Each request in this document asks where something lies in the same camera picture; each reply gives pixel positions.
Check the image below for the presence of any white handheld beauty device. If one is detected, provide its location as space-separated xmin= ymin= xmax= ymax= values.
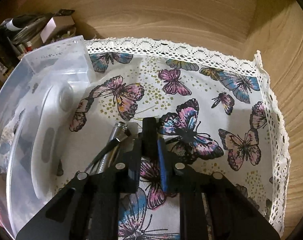
xmin=31 ymin=82 xmax=74 ymax=200

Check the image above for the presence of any small white box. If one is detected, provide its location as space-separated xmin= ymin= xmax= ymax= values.
xmin=40 ymin=16 xmax=75 ymax=43

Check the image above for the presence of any silver metal tube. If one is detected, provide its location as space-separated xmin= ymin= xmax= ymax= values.
xmin=91 ymin=121 xmax=129 ymax=174

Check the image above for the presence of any butterfly print lace cloth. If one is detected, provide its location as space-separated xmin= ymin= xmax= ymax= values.
xmin=54 ymin=38 xmax=291 ymax=234

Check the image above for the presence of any stack of books and papers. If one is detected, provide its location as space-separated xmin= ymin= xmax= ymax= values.
xmin=0 ymin=13 xmax=53 ymax=46

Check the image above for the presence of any clear plastic storage box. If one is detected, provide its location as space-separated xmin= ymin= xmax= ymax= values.
xmin=0 ymin=36 xmax=95 ymax=239

